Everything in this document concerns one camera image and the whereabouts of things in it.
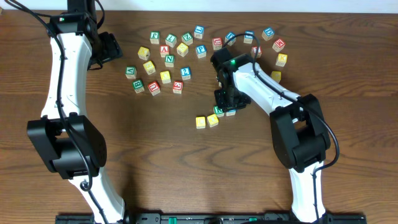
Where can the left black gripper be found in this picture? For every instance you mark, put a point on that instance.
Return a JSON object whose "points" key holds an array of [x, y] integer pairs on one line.
{"points": [[112, 47]]}

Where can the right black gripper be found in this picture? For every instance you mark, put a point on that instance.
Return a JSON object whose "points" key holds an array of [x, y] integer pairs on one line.
{"points": [[232, 103]]}

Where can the blue l block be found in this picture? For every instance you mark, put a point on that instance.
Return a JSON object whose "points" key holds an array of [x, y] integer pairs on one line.
{"points": [[199, 32], [230, 113]]}

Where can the green R block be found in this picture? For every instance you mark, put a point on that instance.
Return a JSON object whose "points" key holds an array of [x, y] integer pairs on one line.
{"points": [[218, 112]]}

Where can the yellow o block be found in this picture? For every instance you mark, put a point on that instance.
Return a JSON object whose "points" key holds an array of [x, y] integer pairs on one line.
{"points": [[165, 77], [212, 120]]}

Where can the yellow C block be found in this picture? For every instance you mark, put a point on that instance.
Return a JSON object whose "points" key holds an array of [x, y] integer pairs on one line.
{"points": [[200, 122]]}

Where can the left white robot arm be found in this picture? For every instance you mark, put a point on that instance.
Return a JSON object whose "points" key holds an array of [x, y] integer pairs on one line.
{"points": [[68, 143]]}

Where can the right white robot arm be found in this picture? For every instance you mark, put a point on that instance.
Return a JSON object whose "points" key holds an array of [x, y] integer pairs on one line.
{"points": [[299, 137]]}

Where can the green V block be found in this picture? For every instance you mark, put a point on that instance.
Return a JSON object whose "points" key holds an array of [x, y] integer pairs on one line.
{"points": [[130, 72]]}

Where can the yellow K block left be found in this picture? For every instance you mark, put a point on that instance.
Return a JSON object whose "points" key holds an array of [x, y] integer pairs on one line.
{"points": [[143, 53]]}

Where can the yellow k block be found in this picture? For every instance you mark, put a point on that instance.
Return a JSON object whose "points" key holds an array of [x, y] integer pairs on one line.
{"points": [[281, 60], [143, 53]]}

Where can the yellow S block lower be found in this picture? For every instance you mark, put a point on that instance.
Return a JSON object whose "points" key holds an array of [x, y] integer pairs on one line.
{"points": [[149, 67]]}

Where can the yellow s block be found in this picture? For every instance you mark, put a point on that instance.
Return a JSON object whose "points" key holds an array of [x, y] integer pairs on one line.
{"points": [[182, 49], [149, 67]]}

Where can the green J block top left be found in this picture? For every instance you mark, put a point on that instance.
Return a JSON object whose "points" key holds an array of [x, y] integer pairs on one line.
{"points": [[155, 37]]}

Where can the blue 2 block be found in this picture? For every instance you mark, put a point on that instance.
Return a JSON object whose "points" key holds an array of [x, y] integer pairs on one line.
{"points": [[185, 73]]}

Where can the green B block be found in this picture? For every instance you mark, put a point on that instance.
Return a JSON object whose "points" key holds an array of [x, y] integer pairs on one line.
{"points": [[138, 86]]}

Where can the yellow G block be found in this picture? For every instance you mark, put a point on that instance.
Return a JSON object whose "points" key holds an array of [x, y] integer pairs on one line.
{"points": [[276, 76]]}

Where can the red I block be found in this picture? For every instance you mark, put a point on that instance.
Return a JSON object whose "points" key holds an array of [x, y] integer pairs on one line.
{"points": [[256, 51]]}

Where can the blue P block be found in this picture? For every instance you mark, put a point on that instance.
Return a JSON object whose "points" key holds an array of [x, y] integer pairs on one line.
{"points": [[200, 51]]}

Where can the red A block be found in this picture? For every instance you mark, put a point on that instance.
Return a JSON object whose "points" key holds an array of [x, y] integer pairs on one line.
{"points": [[164, 50]]}

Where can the blue 5 block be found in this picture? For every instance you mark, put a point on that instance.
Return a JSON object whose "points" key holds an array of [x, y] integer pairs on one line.
{"points": [[248, 37]]}

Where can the blue D block left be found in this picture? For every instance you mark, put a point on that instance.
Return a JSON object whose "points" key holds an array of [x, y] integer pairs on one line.
{"points": [[229, 39]]}

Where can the blue d block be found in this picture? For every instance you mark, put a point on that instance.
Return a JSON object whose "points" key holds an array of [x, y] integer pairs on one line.
{"points": [[229, 39], [268, 33]]}

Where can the red U block lower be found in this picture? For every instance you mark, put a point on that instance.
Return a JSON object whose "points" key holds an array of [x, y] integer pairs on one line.
{"points": [[154, 88]]}

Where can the green N block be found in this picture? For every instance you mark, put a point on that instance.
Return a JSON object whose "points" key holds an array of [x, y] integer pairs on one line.
{"points": [[169, 60]]}

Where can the green 7 block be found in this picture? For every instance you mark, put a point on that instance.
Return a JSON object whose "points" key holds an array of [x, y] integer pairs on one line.
{"points": [[171, 40]]}

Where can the yellow K block right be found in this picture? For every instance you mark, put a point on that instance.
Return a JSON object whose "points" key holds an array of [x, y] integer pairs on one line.
{"points": [[281, 60]]}

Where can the yellow S block upper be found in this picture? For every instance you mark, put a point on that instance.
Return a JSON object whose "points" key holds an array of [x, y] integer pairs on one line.
{"points": [[182, 49]]}

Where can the green Z block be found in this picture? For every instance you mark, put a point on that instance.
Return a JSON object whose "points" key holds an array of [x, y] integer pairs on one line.
{"points": [[187, 38]]}

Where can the red M block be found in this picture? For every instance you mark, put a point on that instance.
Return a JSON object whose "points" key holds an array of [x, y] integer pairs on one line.
{"points": [[279, 45]]}

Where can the blue L block top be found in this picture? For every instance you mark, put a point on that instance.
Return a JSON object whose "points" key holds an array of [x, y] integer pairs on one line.
{"points": [[199, 32]]}

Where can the blue D block right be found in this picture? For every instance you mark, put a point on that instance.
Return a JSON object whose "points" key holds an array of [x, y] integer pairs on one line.
{"points": [[268, 33]]}

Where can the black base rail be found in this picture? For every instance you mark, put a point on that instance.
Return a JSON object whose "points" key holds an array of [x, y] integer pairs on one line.
{"points": [[156, 218]]}

